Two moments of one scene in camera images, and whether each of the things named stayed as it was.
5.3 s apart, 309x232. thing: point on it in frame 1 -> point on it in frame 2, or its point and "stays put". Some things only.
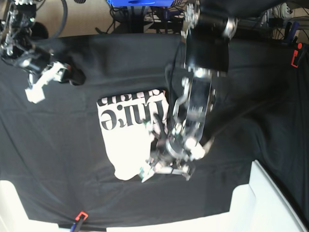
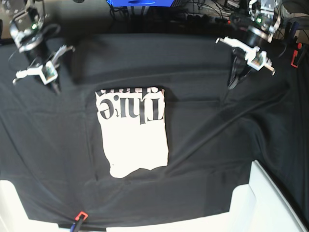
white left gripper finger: (146, 172) -> (271, 67)
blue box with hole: (140, 3) stays put
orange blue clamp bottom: (81, 217) stays put
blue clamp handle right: (292, 32) stays put
